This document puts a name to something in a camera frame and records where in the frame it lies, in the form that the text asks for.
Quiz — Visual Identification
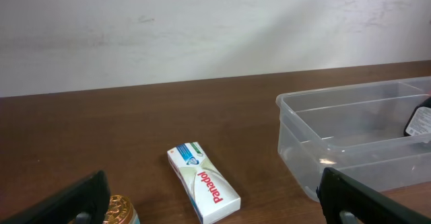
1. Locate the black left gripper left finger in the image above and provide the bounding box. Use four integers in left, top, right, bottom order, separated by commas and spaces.
2, 170, 110, 224

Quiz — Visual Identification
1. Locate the dark bottle white cap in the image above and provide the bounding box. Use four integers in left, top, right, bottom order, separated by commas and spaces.
403, 98, 430, 137

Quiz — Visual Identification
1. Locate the small gold-lid jar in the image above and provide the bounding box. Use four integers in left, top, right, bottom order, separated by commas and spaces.
103, 195, 140, 224

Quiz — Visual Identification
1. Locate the white Panadol box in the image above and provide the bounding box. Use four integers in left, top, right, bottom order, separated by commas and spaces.
167, 142, 241, 224

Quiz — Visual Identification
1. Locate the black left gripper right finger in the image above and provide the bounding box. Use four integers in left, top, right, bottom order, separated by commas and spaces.
316, 167, 430, 223

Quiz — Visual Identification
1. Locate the clear plastic container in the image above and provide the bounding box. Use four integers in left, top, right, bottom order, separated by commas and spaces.
276, 77, 430, 200

